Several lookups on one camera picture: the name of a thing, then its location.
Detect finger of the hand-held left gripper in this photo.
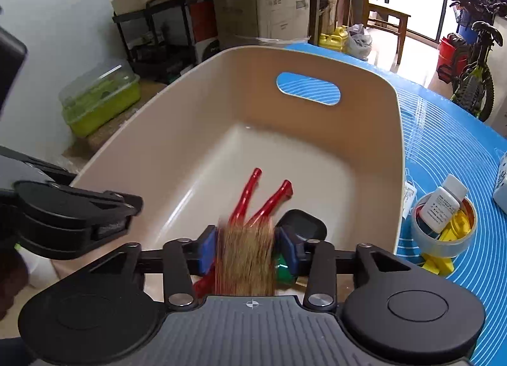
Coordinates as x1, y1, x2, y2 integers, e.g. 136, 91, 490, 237
51, 181, 144, 244

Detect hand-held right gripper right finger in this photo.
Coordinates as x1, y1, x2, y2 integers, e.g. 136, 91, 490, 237
276, 226, 415, 308

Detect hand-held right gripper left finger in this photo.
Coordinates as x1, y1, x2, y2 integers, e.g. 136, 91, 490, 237
84, 225, 219, 308

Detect green small bottle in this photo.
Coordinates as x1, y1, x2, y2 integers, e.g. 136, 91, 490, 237
273, 254, 298, 286

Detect black earbud case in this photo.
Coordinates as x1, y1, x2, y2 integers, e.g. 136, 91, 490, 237
275, 208, 328, 250

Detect glittery patterned small box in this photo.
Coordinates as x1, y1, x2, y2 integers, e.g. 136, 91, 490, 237
213, 217, 277, 298

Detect red action figure toy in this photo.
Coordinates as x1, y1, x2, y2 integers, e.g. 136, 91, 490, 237
192, 167, 294, 300

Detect beige plastic storage bin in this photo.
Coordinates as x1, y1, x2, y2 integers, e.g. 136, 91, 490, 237
51, 45, 406, 300

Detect green container with clear lid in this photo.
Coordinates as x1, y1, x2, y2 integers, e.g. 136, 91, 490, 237
58, 59, 142, 138

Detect white paper tag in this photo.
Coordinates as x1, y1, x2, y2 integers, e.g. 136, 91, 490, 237
403, 170, 417, 221

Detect clear tape roll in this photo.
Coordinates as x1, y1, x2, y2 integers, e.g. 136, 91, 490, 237
410, 192, 478, 260

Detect yellow toy blocks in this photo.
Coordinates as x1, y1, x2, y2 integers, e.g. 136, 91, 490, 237
421, 253, 456, 275

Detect white pill bottle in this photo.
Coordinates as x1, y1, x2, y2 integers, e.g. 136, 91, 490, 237
419, 174, 470, 233

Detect yellow plastic clip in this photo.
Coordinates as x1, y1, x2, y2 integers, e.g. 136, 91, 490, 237
437, 208, 472, 242

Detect black utility cart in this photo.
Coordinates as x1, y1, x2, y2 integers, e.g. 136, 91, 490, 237
112, 0, 199, 85

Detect blue silicone baking mat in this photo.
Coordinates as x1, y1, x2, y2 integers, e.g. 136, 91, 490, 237
276, 43, 507, 359

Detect yellow jugs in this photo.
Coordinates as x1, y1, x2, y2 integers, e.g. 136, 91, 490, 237
318, 26, 350, 53

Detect red and white box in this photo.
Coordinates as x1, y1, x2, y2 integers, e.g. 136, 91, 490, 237
189, 0, 221, 64

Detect grey plastic bag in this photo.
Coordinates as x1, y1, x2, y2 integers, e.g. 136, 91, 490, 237
346, 24, 374, 61

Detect white tissue box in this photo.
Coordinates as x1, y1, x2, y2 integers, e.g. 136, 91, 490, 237
493, 150, 507, 215

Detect large brown cardboard box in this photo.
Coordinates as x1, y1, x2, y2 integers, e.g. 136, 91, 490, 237
211, 0, 312, 48

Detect dark wooden cabinet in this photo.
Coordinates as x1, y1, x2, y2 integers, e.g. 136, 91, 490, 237
306, 0, 354, 47

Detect wooden chair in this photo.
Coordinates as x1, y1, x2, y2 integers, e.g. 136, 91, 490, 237
362, 0, 412, 66

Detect red bucket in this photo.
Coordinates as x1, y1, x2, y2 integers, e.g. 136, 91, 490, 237
437, 32, 471, 82

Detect green black bicycle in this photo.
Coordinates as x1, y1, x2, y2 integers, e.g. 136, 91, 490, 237
437, 0, 507, 122

